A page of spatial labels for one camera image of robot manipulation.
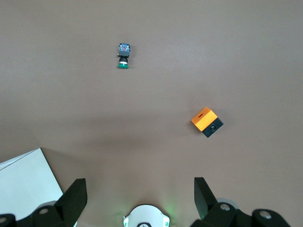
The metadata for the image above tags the orange and black button box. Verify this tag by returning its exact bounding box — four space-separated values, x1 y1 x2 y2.
191 106 224 139

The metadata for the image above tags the white drawer cabinet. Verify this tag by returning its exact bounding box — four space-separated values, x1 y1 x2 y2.
0 147 65 222

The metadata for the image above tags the green push button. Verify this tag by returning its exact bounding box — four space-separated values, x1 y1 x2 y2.
116 42 132 70

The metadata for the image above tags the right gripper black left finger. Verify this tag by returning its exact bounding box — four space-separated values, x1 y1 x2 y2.
0 178 88 227

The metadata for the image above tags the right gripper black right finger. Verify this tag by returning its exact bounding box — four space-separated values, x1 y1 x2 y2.
191 177 292 227

